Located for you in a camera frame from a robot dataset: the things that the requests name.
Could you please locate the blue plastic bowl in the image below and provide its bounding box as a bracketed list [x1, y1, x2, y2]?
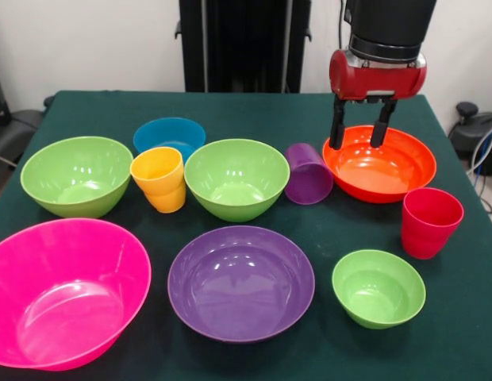
[133, 117, 207, 163]

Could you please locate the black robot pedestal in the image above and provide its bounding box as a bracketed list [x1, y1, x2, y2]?
[175, 0, 313, 94]

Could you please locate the red plastic cup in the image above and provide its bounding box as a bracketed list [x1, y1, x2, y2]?
[401, 187, 465, 260]

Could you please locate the black chair base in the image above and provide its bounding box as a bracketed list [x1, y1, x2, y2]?
[0, 109, 44, 167]
[448, 102, 492, 175]

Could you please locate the purple plastic bowl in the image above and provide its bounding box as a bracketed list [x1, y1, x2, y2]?
[167, 225, 316, 344]

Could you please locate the orange-red plastic bowl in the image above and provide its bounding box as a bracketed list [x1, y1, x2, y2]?
[321, 125, 437, 204]

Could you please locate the tangle of cables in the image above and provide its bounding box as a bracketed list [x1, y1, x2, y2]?
[467, 121, 492, 217]

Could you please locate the purple plastic cup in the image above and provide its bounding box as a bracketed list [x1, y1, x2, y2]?
[284, 142, 335, 206]

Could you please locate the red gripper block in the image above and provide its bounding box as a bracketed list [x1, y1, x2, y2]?
[329, 49, 429, 151]

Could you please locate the dark green tablecloth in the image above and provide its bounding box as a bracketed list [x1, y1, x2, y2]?
[0, 90, 492, 381]

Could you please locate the small green plastic bowl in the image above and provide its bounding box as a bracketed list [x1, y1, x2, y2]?
[331, 248, 427, 330]

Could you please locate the yellow plastic cup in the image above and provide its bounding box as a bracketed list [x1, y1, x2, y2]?
[129, 146, 187, 214]

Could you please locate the large pink plastic bowl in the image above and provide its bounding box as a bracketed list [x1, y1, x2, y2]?
[0, 217, 153, 372]

